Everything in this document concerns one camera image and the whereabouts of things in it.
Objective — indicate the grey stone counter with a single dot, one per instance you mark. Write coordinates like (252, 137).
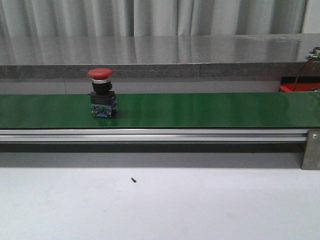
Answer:
(71, 57)

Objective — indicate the green conveyor belt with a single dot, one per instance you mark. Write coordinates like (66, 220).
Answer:
(165, 110)

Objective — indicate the red plastic bin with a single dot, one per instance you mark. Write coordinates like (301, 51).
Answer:
(304, 84)

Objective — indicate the green circuit board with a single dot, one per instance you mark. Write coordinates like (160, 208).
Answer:
(314, 54)

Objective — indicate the white pleated curtain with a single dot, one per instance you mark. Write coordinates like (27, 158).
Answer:
(133, 18)

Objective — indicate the aluminium conveyor rail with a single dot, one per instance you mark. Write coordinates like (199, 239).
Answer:
(154, 135)

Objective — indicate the metal support bracket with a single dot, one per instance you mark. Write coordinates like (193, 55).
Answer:
(311, 158)

